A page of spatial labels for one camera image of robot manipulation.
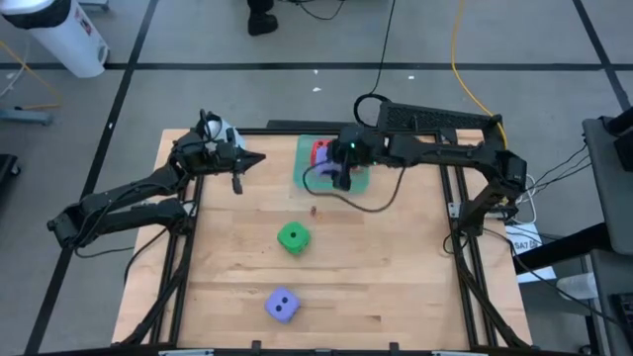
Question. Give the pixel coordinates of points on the black device on desk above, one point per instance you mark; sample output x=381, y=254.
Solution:
x=624, y=143

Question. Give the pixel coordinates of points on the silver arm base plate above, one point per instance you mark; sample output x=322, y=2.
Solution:
x=455, y=210

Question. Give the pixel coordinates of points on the grey floor stand base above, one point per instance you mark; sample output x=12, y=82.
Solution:
x=25, y=116

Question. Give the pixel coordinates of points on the black aluminium table frame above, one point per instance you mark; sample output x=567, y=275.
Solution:
x=190, y=277

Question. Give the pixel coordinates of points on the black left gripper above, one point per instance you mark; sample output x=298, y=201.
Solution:
x=217, y=154

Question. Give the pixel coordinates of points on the red foam die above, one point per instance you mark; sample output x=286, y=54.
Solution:
x=316, y=148

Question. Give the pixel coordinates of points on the grey side desk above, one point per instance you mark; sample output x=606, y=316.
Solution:
x=605, y=198

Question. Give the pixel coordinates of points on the black frame bracket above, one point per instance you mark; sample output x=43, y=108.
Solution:
x=256, y=345
x=394, y=346

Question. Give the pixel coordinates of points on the person's foot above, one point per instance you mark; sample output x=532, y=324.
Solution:
x=262, y=22

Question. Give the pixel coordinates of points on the white printed paper sign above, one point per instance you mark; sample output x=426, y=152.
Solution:
x=526, y=244

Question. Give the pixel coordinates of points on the black perforated panel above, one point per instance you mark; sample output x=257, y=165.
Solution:
x=435, y=118

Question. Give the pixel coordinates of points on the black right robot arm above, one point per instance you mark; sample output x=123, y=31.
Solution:
x=445, y=153

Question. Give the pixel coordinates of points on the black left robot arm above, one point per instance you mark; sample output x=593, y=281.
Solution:
x=148, y=211

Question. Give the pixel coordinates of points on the green foam die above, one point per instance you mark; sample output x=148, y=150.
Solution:
x=294, y=238

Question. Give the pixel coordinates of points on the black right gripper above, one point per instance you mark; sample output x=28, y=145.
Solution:
x=353, y=146

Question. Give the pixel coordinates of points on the black desk edge bar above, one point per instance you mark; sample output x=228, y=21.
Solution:
x=564, y=247

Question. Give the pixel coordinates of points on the white cylindrical bin black rim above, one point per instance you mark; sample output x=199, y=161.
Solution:
x=64, y=39

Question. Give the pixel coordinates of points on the teal translucent plastic tray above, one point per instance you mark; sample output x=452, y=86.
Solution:
x=306, y=178

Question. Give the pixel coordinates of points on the black floor object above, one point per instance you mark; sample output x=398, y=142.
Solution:
x=7, y=165

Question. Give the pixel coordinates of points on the purple foam die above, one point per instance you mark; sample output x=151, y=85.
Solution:
x=324, y=163
x=282, y=305

